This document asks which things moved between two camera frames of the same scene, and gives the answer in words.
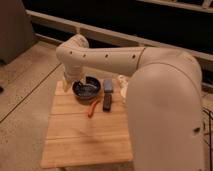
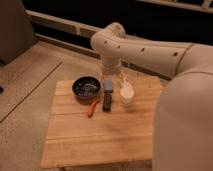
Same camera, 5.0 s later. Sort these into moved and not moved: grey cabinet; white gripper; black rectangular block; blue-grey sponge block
Moved: white gripper
Not moved: grey cabinet; blue-grey sponge block; black rectangular block
